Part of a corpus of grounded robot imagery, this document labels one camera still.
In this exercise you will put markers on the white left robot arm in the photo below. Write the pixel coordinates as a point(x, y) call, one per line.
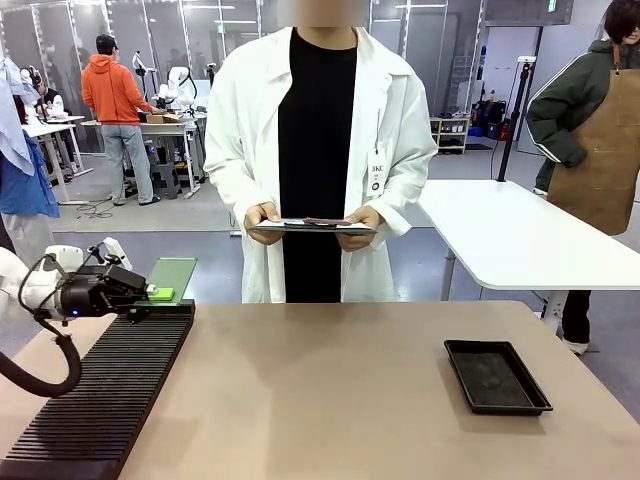
point(20, 287)

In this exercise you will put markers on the person in orange hoodie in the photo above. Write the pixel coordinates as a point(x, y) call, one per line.
point(112, 100)

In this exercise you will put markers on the dark red pen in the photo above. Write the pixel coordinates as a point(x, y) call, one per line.
point(327, 221)

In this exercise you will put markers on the white name badge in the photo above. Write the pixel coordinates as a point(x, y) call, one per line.
point(377, 170)

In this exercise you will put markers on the grey clipboard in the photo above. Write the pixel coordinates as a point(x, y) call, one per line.
point(312, 229)

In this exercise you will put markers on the green PCB board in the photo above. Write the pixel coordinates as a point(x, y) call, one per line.
point(175, 272)

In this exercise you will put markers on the person's right hand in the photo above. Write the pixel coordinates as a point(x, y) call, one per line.
point(260, 225)

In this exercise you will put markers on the black plastic tray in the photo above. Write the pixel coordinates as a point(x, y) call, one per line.
point(497, 377)

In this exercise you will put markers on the person in white lab coat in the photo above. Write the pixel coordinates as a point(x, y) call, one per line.
point(320, 130)

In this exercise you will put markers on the blue hanging cloth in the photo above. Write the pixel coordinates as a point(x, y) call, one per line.
point(22, 165)

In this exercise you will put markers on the white background desk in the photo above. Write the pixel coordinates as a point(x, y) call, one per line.
point(187, 150)
point(55, 132)

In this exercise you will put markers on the person's left hand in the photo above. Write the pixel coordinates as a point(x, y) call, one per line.
point(362, 235)

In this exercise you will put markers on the grey step stool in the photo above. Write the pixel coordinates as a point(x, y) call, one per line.
point(169, 180)

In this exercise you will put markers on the person in brown apron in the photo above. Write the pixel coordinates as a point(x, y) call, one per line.
point(595, 125)

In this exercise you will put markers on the brown cardboard box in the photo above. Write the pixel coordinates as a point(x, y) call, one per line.
point(162, 118)

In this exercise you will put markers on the black slotted PCB rack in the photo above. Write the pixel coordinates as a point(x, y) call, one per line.
point(105, 385)

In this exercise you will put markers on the black pole stand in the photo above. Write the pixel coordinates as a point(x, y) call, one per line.
point(512, 120)

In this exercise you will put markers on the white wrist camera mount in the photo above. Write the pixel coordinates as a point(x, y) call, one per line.
point(116, 254)

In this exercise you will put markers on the white table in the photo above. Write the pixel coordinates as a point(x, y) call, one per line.
point(520, 235)

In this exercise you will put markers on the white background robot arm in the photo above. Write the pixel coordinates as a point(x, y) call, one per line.
point(177, 82)

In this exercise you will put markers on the low wooden shelf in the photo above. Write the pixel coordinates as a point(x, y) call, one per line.
point(450, 134)

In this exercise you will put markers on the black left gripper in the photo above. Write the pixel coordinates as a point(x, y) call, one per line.
point(95, 295)

